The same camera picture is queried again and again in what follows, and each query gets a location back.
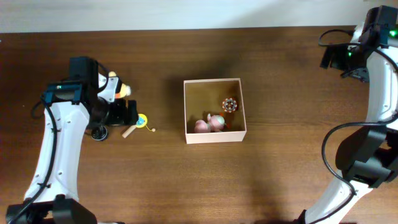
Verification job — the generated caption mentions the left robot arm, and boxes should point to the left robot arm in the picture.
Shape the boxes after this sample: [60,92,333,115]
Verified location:
[6,57,139,224]

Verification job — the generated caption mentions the pink pig toy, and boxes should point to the pink pig toy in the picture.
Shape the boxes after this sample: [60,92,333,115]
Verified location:
[194,113,231,133]

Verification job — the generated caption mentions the yellow plush duck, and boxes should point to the yellow plush duck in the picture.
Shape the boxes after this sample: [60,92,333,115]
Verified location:
[108,72,132,99]

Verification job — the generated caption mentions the orange round toy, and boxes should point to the orange round toy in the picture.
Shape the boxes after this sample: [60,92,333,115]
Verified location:
[221,98,238,113]

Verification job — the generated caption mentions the yellow rattle drum toy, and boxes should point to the yellow rattle drum toy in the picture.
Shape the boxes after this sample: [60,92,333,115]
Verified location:
[122,113,156,138]

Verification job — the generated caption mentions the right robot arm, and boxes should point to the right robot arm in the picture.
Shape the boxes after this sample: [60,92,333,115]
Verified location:
[295,6,397,223]

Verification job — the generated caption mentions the white cardboard box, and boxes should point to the white cardboard box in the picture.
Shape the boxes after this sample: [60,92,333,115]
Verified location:
[183,78,247,144]

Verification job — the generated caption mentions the black round cap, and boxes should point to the black round cap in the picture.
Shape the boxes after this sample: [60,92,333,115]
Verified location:
[91,126,109,141]

